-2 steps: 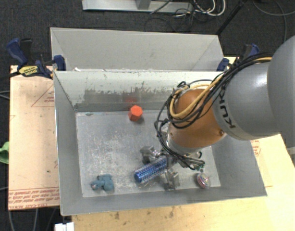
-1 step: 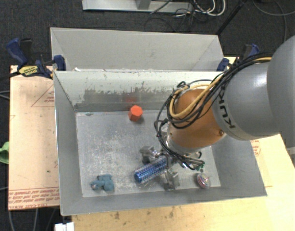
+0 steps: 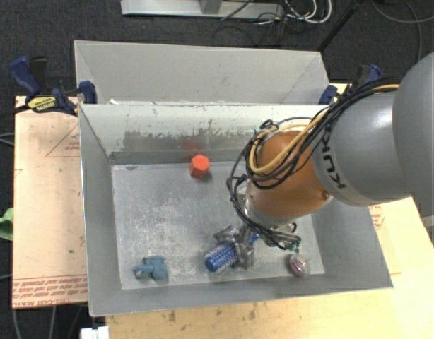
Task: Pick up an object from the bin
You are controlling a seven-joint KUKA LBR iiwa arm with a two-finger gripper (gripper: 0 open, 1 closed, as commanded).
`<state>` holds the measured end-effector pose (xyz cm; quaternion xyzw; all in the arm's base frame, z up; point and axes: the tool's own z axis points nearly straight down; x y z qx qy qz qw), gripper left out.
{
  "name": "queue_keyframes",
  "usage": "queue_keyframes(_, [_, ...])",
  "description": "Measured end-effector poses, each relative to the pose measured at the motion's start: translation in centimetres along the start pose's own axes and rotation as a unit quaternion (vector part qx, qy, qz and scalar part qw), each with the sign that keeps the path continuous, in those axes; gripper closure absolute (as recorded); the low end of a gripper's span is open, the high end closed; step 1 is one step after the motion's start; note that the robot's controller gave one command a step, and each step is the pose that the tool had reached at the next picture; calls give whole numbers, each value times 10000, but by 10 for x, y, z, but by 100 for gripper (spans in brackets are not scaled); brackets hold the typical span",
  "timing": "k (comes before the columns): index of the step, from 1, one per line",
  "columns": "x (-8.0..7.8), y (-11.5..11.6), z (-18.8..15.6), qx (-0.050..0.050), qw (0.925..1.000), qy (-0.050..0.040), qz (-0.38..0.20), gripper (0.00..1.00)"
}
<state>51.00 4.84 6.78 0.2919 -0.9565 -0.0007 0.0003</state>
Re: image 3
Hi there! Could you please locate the brown cardboard board, red print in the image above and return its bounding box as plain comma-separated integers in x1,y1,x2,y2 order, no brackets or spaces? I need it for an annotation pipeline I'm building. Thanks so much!
11,95,404,309

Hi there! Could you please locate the clear pink round thing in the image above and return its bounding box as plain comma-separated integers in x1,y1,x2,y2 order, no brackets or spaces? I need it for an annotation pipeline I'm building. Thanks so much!
288,253,312,279

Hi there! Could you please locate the blue hair roller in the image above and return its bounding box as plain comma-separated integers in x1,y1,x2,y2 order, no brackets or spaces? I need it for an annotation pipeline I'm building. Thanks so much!
204,242,240,273

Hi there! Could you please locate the grey metal bin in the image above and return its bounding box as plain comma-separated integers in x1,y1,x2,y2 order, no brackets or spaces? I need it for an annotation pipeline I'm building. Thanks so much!
74,40,394,318

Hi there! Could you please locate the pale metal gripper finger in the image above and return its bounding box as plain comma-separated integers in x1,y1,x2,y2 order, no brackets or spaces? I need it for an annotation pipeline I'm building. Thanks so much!
237,246,257,271
213,225,240,244

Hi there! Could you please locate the red hexagonal block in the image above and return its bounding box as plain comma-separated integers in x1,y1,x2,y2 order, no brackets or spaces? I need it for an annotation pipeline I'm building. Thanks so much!
188,153,211,180

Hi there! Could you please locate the blue-grey toy animal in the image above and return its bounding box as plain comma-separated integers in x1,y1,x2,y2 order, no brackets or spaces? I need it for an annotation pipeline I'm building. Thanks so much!
132,255,170,283

